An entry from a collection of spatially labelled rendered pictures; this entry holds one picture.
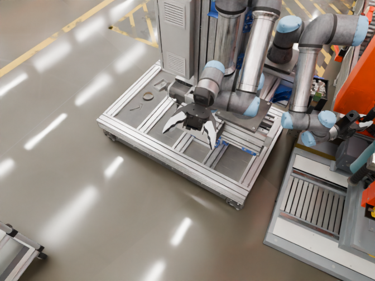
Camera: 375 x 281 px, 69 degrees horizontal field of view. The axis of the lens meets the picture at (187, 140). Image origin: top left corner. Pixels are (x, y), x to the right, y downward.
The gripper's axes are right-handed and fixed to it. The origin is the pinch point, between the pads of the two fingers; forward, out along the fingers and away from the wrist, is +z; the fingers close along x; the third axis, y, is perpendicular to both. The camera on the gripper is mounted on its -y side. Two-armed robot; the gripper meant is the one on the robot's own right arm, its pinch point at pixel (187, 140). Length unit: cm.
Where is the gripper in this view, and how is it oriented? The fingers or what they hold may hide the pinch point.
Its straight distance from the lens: 77.9
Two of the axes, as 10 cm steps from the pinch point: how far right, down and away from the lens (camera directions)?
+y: -1.3, 5.4, 8.3
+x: -9.5, -3.2, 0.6
